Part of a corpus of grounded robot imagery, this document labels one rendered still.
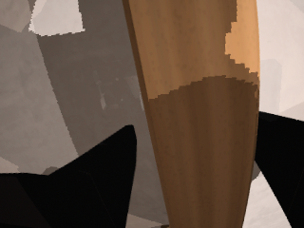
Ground brown wooden board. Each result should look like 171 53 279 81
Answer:
122 0 261 228

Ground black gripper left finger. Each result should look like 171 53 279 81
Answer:
0 124 137 228

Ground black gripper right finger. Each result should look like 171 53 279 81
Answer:
255 111 304 228

